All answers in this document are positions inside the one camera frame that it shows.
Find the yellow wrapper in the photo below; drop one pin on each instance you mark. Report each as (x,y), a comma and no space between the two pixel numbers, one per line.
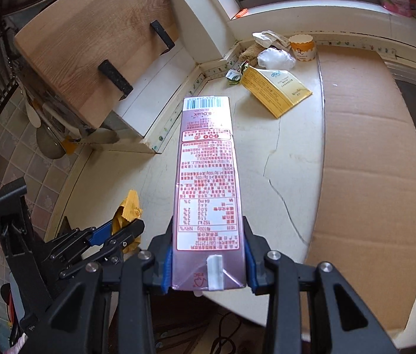
(130,206)

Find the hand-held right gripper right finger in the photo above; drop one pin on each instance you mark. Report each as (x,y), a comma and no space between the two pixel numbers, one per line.
(252,280)

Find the black board bracket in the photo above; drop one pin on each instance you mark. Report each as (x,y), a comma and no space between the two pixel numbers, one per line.
(163,37)
(115,79)

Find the pink milk carton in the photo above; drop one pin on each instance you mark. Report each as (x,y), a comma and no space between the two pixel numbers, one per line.
(208,191)

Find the orange plastic piece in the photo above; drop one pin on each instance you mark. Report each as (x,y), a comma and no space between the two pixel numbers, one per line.
(71,144)

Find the cardboard sheet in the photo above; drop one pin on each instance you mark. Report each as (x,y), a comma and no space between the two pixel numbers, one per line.
(370,155)

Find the white rice paddle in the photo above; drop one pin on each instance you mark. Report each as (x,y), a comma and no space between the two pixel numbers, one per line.
(34,114)

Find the wooden cutting board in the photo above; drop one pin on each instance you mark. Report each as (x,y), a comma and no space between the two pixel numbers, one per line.
(82,44)

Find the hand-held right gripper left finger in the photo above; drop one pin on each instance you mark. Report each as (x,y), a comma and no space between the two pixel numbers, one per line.
(165,280)

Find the yellow paper cup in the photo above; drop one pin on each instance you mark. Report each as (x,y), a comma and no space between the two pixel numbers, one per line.
(302,49)

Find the small orange clip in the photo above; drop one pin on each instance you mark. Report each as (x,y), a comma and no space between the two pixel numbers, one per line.
(241,14)

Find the white plastic bag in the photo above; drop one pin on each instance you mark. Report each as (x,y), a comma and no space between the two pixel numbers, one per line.
(276,58)

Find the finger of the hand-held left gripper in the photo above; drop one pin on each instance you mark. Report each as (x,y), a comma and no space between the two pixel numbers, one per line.
(99,234)
(130,230)

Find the green snack wrapper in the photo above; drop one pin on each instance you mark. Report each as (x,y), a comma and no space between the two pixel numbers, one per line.
(235,73)

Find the white paper wrapper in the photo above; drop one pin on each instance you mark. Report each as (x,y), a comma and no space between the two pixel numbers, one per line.
(266,37)

